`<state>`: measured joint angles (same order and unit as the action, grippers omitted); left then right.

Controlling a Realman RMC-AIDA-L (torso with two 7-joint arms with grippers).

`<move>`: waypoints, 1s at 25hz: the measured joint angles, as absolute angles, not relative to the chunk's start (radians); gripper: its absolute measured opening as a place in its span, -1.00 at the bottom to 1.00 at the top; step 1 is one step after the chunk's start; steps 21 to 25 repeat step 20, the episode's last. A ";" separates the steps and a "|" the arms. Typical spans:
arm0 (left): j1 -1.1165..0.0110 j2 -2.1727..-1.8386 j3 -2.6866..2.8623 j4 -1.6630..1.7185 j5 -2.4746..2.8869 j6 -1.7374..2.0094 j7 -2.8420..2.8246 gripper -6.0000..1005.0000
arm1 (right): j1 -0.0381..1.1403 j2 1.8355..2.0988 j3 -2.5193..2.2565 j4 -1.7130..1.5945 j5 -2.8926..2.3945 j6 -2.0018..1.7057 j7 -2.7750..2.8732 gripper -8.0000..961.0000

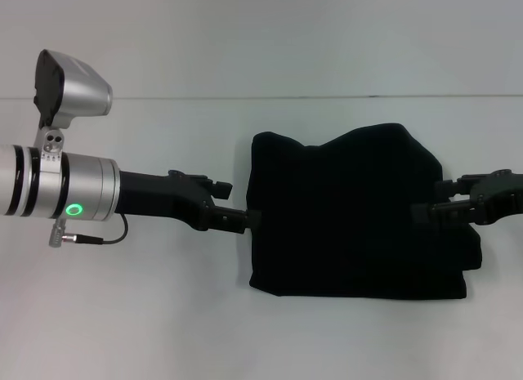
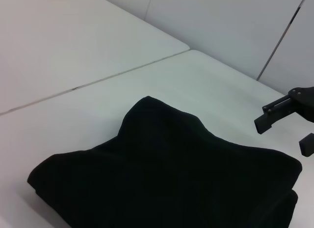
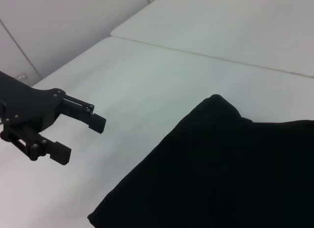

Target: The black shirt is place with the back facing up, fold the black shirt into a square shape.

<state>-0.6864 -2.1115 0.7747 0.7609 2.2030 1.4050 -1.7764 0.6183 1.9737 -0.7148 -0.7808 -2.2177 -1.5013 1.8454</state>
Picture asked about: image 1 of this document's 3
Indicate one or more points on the black shirt with FREE print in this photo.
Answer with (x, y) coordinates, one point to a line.
(359, 216)

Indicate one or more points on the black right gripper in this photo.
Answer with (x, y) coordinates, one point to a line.
(494, 200)

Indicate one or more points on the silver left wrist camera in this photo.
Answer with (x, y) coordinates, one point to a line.
(69, 86)

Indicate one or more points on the knurled silver connector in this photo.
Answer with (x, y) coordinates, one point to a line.
(57, 233)

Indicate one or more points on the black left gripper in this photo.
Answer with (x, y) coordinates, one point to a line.
(163, 196)

